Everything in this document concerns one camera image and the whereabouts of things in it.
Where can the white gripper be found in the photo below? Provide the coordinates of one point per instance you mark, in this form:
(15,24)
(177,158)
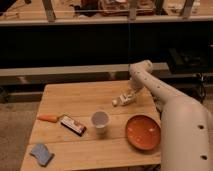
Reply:
(135,91)

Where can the white plastic bottle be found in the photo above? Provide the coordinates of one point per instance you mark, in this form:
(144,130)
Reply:
(124,99)

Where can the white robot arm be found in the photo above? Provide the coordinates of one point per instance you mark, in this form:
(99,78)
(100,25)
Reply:
(185,123)

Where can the orange ceramic bowl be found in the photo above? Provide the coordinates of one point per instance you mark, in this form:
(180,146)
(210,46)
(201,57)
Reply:
(143,132)

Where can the long metal shelf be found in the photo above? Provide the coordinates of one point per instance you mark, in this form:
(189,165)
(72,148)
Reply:
(13,76)

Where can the white paper cup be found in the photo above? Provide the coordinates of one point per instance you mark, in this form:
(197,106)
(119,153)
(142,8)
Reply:
(100,120)

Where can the wooden table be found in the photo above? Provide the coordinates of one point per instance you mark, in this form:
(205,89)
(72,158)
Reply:
(91,150)

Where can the dark candy bar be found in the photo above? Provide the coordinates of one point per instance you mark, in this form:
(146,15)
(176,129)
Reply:
(73,125)

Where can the orange carrot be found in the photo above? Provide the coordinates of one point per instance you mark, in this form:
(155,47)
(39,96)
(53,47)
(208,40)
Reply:
(49,118)

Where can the blue sponge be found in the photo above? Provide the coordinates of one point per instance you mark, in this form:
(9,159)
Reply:
(42,154)

